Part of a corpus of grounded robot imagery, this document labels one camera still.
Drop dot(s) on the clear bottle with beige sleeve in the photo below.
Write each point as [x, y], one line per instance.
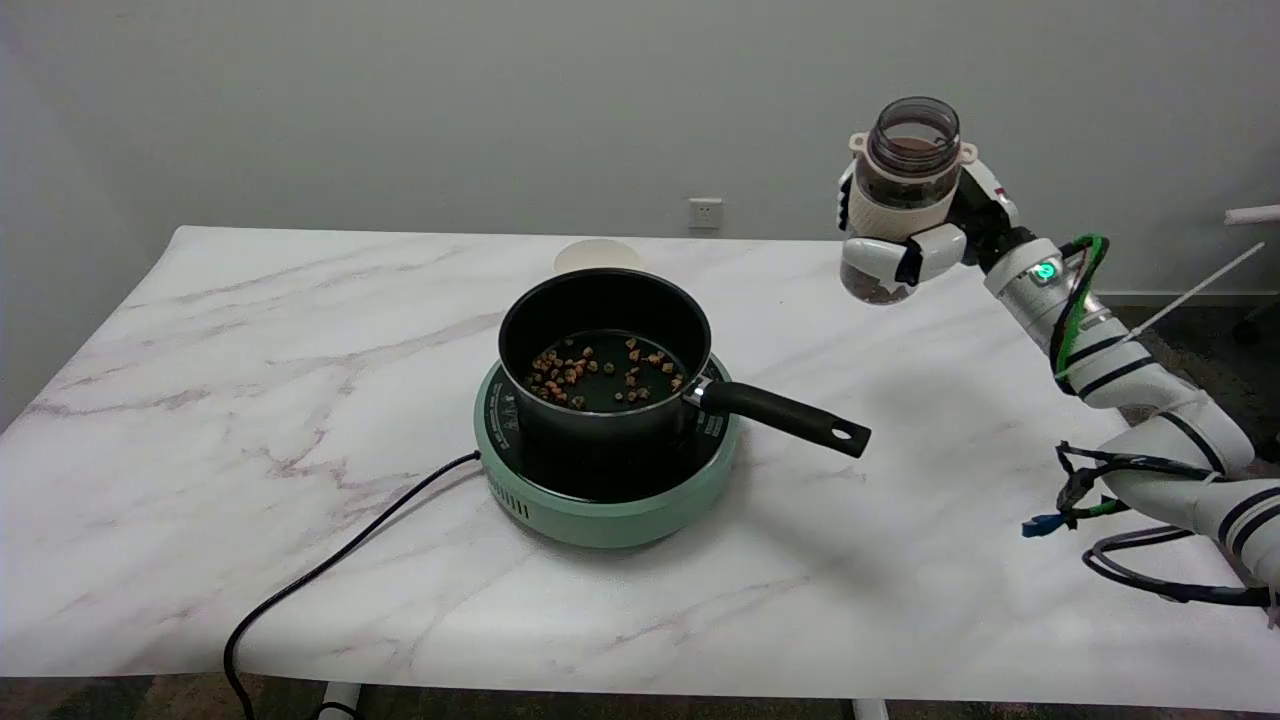
[905, 190]

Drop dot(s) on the white zip tie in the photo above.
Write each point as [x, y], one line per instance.
[1170, 310]

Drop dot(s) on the green round induction cooker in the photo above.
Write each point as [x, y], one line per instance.
[600, 490]

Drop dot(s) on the white pipe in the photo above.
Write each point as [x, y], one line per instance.
[1253, 214]

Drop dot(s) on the white table leg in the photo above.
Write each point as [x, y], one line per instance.
[870, 709]
[338, 700]

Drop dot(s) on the white wall socket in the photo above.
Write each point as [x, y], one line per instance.
[705, 213]

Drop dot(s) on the white round lid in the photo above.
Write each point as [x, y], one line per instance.
[597, 256]

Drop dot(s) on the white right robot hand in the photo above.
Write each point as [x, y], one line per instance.
[940, 250]

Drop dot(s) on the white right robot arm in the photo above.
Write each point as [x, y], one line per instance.
[1150, 390]

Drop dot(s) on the brown food pieces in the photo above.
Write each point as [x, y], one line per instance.
[600, 372]

